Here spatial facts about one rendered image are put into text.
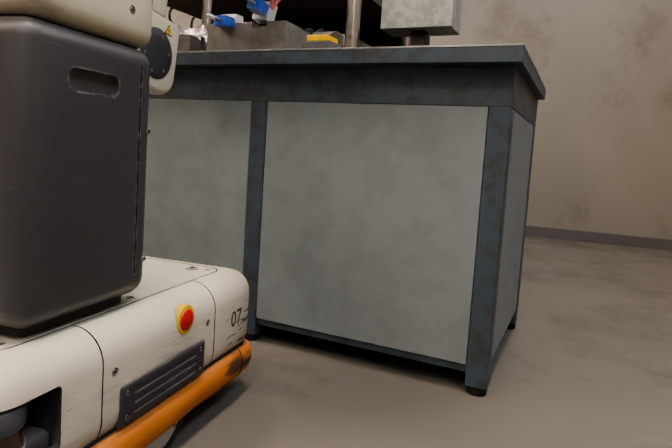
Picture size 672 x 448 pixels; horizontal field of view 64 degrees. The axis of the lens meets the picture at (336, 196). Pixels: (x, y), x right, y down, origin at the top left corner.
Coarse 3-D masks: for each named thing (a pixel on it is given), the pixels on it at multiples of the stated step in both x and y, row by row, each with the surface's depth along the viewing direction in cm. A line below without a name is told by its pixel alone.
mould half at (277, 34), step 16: (208, 32) 155; (224, 32) 153; (240, 32) 150; (256, 32) 148; (272, 32) 146; (288, 32) 146; (304, 32) 154; (320, 32) 173; (336, 32) 173; (208, 48) 155; (224, 48) 153; (240, 48) 151; (256, 48) 148; (272, 48) 146; (288, 48) 147
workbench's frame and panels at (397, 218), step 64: (192, 64) 149; (256, 64) 141; (320, 64) 134; (384, 64) 128; (448, 64) 122; (512, 64) 117; (192, 128) 157; (256, 128) 147; (320, 128) 139; (384, 128) 132; (448, 128) 125; (512, 128) 124; (192, 192) 158; (256, 192) 148; (320, 192) 140; (384, 192) 133; (448, 192) 126; (512, 192) 137; (192, 256) 159; (256, 256) 149; (320, 256) 141; (384, 256) 134; (448, 256) 127; (512, 256) 151; (256, 320) 151; (320, 320) 142; (384, 320) 134; (448, 320) 127; (512, 320) 177
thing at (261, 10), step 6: (252, 0) 142; (258, 0) 144; (252, 6) 144; (258, 6) 143; (264, 6) 145; (276, 6) 149; (252, 12) 148; (258, 12) 146; (264, 12) 146; (270, 12) 148; (276, 12) 150; (252, 18) 149; (258, 18) 148; (264, 18) 147; (270, 18) 148
